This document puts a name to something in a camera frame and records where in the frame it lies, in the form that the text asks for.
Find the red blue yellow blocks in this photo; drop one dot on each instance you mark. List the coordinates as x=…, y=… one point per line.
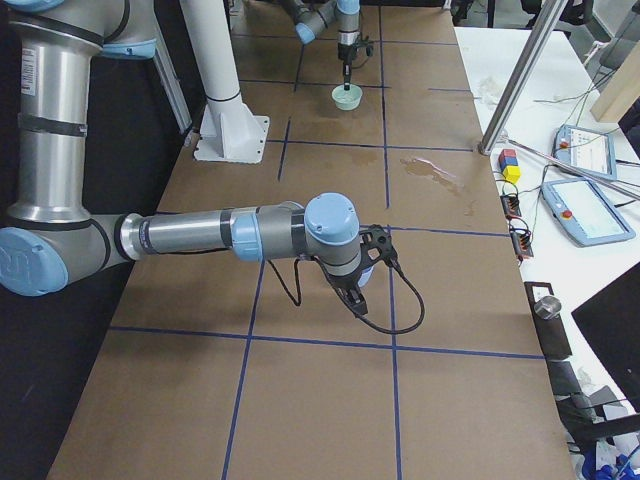
x=509, y=166

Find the long metal rod tool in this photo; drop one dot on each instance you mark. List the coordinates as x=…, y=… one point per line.
x=611, y=184

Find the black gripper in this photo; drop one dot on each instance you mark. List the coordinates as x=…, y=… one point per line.
x=345, y=52
x=347, y=283

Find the aluminium frame post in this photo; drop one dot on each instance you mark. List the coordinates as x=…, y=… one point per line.
x=550, y=14

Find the light blue plastic cup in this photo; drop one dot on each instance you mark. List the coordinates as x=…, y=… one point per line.
x=365, y=276

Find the black monitor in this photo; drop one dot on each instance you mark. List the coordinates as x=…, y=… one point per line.
x=609, y=321

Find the mint green bowl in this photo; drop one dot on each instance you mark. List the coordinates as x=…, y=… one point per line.
x=347, y=99

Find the metal cylinder weight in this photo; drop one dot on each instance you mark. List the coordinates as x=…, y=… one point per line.
x=547, y=307

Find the wooden board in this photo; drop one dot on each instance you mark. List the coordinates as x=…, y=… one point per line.
x=621, y=92

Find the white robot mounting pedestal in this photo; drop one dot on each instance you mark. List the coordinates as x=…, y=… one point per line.
x=229, y=132

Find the near teach pendant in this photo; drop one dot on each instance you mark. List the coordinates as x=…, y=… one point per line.
x=587, y=216

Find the teach pendant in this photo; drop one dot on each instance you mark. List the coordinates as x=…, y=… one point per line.
x=586, y=149
x=587, y=216

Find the far teach pendant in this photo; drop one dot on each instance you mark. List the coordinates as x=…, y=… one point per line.
x=586, y=149

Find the red black connector block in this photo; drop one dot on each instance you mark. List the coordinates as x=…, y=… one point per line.
x=511, y=206

